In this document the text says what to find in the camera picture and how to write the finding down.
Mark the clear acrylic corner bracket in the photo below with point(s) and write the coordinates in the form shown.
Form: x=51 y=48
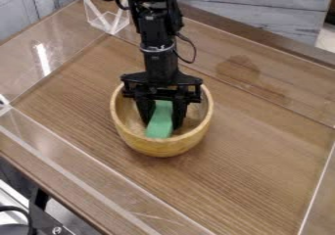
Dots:
x=109 y=22

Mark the green rectangular block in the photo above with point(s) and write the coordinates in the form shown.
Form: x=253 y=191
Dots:
x=160 y=127

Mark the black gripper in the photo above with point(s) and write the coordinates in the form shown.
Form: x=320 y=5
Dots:
x=162 y=82

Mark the brown wooden bowl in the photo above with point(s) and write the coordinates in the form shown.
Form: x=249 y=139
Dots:
x=132 y=128

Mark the black table leg frame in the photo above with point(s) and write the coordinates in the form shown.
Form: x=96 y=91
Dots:
x=46 y=225

